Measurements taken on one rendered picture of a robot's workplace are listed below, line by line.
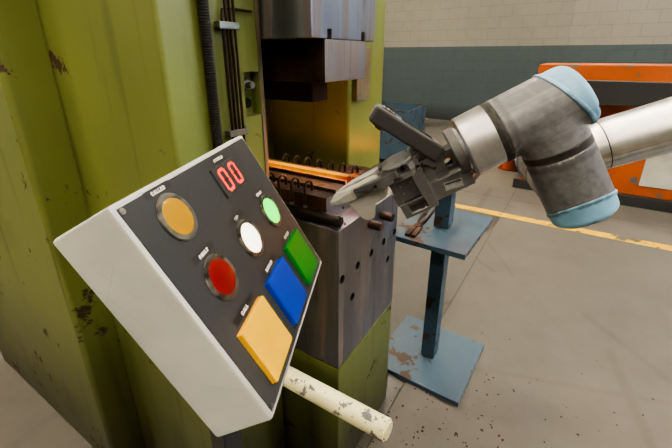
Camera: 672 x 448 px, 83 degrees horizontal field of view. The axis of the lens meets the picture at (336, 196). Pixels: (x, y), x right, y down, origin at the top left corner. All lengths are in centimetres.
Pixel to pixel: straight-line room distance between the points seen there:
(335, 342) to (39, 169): 89
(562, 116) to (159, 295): 51
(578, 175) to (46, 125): 112
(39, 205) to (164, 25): 61
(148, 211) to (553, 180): 50
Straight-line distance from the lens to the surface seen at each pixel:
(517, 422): 184
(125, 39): 88
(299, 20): 90
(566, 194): 60
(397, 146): 469
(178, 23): 82
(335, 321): 111
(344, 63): 100
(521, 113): 55
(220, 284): 46
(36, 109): 117
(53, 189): 120
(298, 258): 63
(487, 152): 55
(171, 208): 45
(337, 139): 135
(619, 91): 416
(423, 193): 56
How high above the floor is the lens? 133
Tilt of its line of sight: 20 degrees down
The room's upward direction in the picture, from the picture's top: straight up
